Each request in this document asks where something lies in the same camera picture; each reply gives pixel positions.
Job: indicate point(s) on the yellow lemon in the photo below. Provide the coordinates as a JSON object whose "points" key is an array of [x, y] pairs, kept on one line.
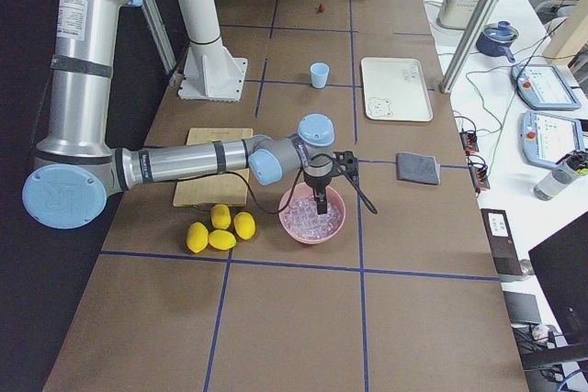
{"points": [[220, 216], [222, 240], [197, 238], [244, 225]]}

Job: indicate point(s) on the white bear serving tray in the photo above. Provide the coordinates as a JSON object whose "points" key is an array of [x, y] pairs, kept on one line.
{"points": [[394, 90]]}

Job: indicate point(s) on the black box with label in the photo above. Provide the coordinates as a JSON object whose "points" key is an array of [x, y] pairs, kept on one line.
{"points": [[505, 258]]}

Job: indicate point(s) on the bamboo cutting board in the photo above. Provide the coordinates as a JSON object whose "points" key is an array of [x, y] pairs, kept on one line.
{"points": [[225, 189]]}

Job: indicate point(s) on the teach pendant tablet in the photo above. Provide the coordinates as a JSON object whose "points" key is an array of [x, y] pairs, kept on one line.
{"points": [[546, 138], [542, 87]]}

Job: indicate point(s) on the clear water bottle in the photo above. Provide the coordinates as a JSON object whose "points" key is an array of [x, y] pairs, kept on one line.
{"points": [[568, 169]]}

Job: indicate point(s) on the clear ice cubes pile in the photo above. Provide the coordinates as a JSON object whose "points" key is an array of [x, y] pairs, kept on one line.
{"points": [[301, 220]]}

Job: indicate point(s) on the grey folded cloth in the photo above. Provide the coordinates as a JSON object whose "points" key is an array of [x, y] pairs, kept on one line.
{"points": [[418, 168]]}

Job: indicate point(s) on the aluminium frame post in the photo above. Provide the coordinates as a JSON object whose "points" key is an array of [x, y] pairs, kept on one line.
{"points": [[478, 20]]}

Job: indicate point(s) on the blue pot with lid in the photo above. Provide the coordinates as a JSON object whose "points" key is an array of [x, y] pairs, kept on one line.
{"points": [[496, 40]]}

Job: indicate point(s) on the pink bowl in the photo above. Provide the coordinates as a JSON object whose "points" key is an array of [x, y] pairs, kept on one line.
{"points": [[302, 190]]}

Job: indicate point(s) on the light blue plastic cup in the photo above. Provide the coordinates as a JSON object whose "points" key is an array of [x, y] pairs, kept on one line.
{"points": [[319, 72]]}

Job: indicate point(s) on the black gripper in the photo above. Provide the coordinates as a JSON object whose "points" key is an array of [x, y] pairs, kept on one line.
{"points": [[317, 180]]}

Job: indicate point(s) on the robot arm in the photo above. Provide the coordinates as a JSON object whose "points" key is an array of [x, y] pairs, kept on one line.
{"points": [[75, 172]]}

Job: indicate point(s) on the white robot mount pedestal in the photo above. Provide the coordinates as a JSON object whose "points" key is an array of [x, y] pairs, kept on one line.
{"points": [[210, 72]]}

